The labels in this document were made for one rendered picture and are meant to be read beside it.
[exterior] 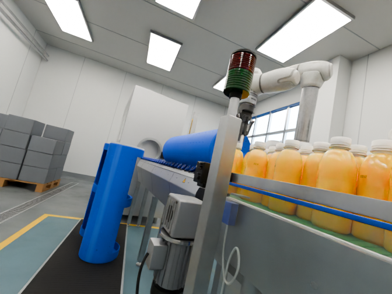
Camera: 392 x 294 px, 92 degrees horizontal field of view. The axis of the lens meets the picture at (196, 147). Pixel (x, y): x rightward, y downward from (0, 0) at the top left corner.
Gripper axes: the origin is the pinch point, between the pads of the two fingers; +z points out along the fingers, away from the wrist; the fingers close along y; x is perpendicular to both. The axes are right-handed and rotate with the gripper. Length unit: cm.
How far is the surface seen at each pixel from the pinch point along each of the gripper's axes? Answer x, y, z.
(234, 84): -46, -40, 0
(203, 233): -45, -40, 33
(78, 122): 536, -147, -39
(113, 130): 523, -55, -41
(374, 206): -66, -23, 20
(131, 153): 73, -43, 19
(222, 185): -46, -38, 22
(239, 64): -46, -40, -5
